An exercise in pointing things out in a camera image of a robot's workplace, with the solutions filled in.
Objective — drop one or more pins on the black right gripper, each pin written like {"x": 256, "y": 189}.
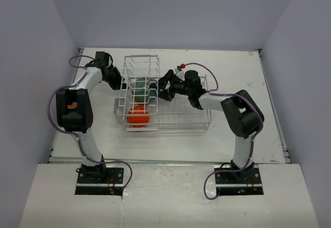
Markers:
{"x": 167, "y": 94}

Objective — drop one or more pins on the white wire dish rack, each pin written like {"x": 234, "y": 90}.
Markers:
{"x": 176, "y": 115}

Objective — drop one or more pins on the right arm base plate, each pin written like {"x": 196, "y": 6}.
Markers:
{"x": 243, "y": 183}

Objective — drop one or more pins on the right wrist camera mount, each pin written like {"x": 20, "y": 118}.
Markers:
{"x": 179, "y": 71}

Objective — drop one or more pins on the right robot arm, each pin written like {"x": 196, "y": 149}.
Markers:
{"x": 244, "y": 117}

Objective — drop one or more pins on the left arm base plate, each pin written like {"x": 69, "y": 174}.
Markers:
{"x": 99, "y": 180}

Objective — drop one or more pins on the large orange bowl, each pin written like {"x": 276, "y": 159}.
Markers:
{"x": 72, "y": 106}

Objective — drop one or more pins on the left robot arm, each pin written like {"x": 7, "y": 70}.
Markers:
{"x": 74, "y": 111}

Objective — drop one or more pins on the large teal ceramic bowl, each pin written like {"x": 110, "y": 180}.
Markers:
{"x": 144, "y": 90}

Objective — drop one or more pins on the small orange bowl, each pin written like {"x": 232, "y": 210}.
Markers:
{"x": 138, "y": 116}

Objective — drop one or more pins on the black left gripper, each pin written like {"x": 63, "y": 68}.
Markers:
{"x": 118, "y": 84}

